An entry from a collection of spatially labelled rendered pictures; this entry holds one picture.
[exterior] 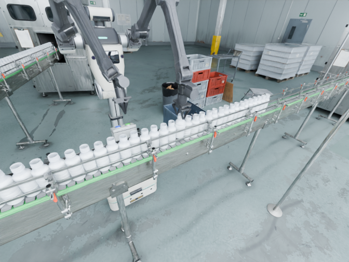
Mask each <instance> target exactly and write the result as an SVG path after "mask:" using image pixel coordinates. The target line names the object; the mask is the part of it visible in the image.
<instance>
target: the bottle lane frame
mask: <svg viewBox="0 0 349 262"><path fill-rule="evenodd" d="M332 89H333V87H332V88H329V89H326V91H327V94H328V95H329V94H330V92H331V91H332ZM319 93H320V92H318V93H316V94H313V95H311V96H308V97H310V98H307V99H306V101H304V102H303V103H302V105H301V109H300V110H299V111H301V110H303V109H305V108H307V107H310V106H312V103H314V100H316V98H317V97H318V95H319ZM327 94H326V92H323V94H322V95H320V96H319V98H318V99H317V102H316V103H318V102H321V101H322V100H323V98H324V95H327ZM313 97H314V98H313ZM312 98H313V100H312ZM302 100H303V99H300V100H297V101H295V102H292V103H289V104H287V105H288V106H289V107H287V106H286V107H285V109H284V110H282V112H281V114H280V116H279V119H278V120H277V121H279V120H281V119H283V118H285V117H287V116H290V115H292V114H294V113H295V111H294V110H296V111H297V107H299V105H300V104H301V102H302ZM311 100H312V102H311ZM310 102H311V103H310ZM296 104H297V105H296ZM295 105H296V106H297V107H296V108H295V109H294V107H295ZM280 109H281V107H279V108H277V109H274V110H271V111H269V112H266V113H263V114H260V115H258V116H259V117H260V118H257V119H256V121H254V122H253V125H252V127H251V129H252V131H250V133H252V132H254V131H256V130H259V129H261V128H263V126H264V124H265V122H266V121H268V120H271V122H270V124H272V123H274V120H276V117H275V116H278V114H279V112H280ZM275 112H276V113H275ZM274 113H275V116H274ZM273 116H274V117H273ZM272 117H273V119H274V120H273V119H272ZM252 119H253V118H250V119H248V120H245V121H242V122H240V123H237V124H234V125H232V126H229V127H226V128H224V129H221V130H218V132H219V133H220V134H217V135H216V138H214V139H213V144H212V145H213V148H212V150H214V149H216V148H219V147H221V146H223V145H225V144H227V143H230V142H232V141H234V140H236V139H238V138H241V137H243V136H245V135H246V132H245V131H244V129H245V127H246V124H247V123H248V125H247V127H248V128H249V126H250V124H251V121H252ZM211 137H212V133H211V134H207V135H206V136H203V137H199V138H197V139H195V140H192V141H191V140H190V141H189V142H186V143H184V144H181V145H179V146H176V147H174V148H171V149H169V150H167V149H166V151H163V152H161V151H160V153H158V154H157V156H158V159H156V162H155V168H156V169H157V170H158V171H157V174H158V175H159V174H161V173H163V172H166V171H168V170H170V169H172V168H174V167H177V166H179V165H181V164H183V163H186V162H188V161H190V160H192V159H194V158H197V157H199V156H201V155H203V154H205V153H208V150H209V149H207V147H206V145H207V143H208V142H207V140H208V138H210V140H209V143H210V142H211ZM152 166H153V165H152V157H151V156H149V157H148V158H144V157H143V159H142V160H139V161H138V160H137V161H136V162H134V163H131V162H130V164H129V165H126V166H125V165H123V167H121V168H117V167H116V170H113V171H110V170H109V172H108V173H105V174H102V173H101V175H100V176H98V177H94V176H93V178H92V179H90V180H86V179H85V181H84V182H81V183H79V184H77V182H76V184H75V185H74V186H71V187H68V186H66V189H63V190H60V191H58V193H56V194H57V196H58V197H59V199H60V201H61V202H62V204H63V206H64V207H65V200H64V199H63V196H65V195H67V196H68V198H69V199H68V201H71V203H72V204H71V206H70V210H71V212H72V213H75V212H77V211H80V210H82V209H84V208H86V207H88V206H91V205H93V204H95V203H97V202H99V201H102V200H104V199H106V198H108V197H111V194H110V189H111V187H113V186H116V185H117V184H120V183H122V182H127V185H128V188H130V187H133V186H135V185H137V184H139V183H141V182H144V181H146V180H148V179H150V178H152V177H153V176H152V175H153V172H152ZM64 217H65V216H64V215H63V214H62V212H61V210H60V209H59V207H58V205H57V204H56V202H54V201H50V196H47V195H46V196H45V197H42V198H40V199H37V197H36V198H35V200H34V201H32V202H29V203H26V202H24V204H23V205H21V206H18V207H15V208H14V206H12V209H10V210H8V211H5V212H3V213H1V210H0V246H2V245H4V244H6V243H8V242H11V241H13V240H15V239H17V238H20V237H22V236H24V235H26V234H28V233H30V232H33V231H35V230H37V229H39V228H42V227H44V226H46V225H48V224H50V223H53V222H55V221H57V220H59V219H61V218H64Z"/></svg>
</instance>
